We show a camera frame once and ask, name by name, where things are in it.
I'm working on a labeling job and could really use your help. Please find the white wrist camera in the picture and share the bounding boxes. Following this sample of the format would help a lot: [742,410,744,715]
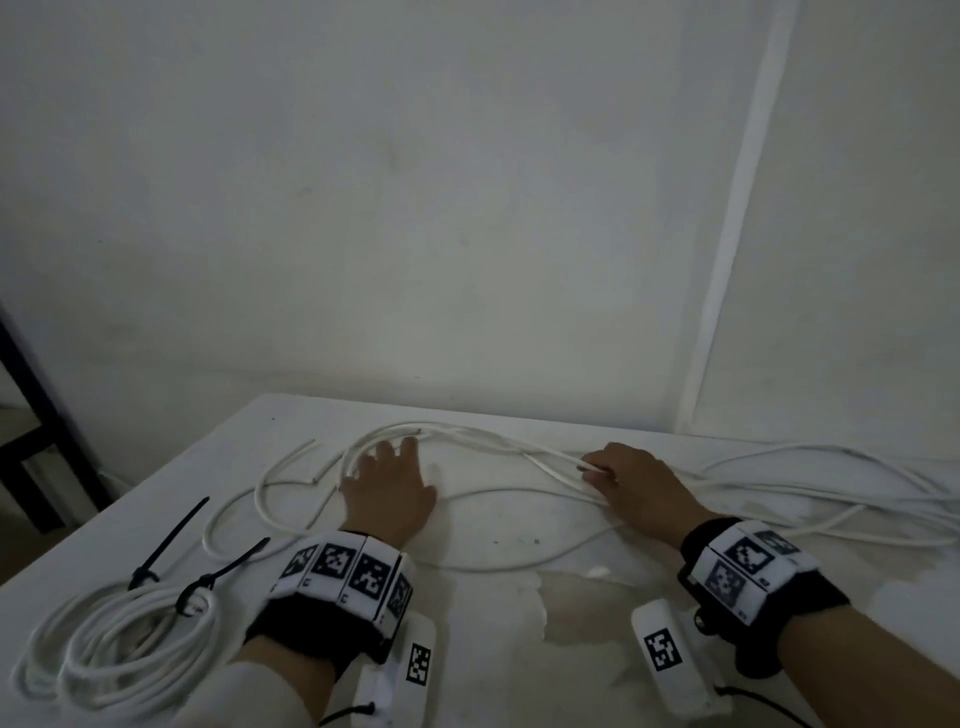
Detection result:
[631,598,733,721]
[350,613,438,728]

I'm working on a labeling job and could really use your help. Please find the black wristband white markers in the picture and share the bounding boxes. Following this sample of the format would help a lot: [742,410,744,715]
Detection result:
[243,530,418,680]
[677,517,851,680]

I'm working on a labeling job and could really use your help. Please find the black plastic zip tie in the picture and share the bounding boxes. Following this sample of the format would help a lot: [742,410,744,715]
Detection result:
[128,496,211,590]
[176,536,271,618]

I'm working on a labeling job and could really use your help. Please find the black right wristband white markers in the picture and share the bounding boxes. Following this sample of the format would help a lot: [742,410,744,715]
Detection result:
[677,517,851,680]

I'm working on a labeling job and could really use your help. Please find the black left camera cable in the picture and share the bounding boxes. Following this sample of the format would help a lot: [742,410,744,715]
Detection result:
[318,701,376,728]

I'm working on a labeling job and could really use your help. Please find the person's left forearm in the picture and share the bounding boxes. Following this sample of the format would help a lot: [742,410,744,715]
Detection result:
[172,637,339,728]

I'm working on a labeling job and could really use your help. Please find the person's right forearm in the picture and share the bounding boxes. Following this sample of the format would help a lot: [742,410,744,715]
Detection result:
[776,605,960,728]

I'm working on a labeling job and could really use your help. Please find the black left wristband white markers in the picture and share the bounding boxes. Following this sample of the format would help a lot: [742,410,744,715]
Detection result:
[243,530,418,680]

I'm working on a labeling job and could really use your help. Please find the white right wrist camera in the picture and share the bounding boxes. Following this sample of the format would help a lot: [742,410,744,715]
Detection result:
[631,598,733,721]

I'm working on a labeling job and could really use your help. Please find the person's right hand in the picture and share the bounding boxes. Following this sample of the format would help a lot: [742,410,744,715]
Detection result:
[581,442,721,553]

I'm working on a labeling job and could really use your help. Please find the black camera cable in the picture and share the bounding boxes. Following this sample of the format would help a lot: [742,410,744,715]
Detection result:
[716,683,815,728]
[318,701,376,728]

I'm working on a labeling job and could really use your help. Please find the black right camera cable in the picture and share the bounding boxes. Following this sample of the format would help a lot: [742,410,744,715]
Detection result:
[716,683,815,728]

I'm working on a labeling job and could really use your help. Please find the person's left hand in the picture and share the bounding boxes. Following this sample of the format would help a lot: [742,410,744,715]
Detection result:
[338,437,439,550]

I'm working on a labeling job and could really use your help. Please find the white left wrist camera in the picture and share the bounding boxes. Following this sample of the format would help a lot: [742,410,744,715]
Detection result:
[350,613,438,728]

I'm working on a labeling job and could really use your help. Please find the black metal shelf rack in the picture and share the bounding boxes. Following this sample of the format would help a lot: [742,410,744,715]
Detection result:
[0,307,114,538]

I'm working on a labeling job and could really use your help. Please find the wooden shelf board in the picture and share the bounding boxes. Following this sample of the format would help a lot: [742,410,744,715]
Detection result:
[0,408,43,451]

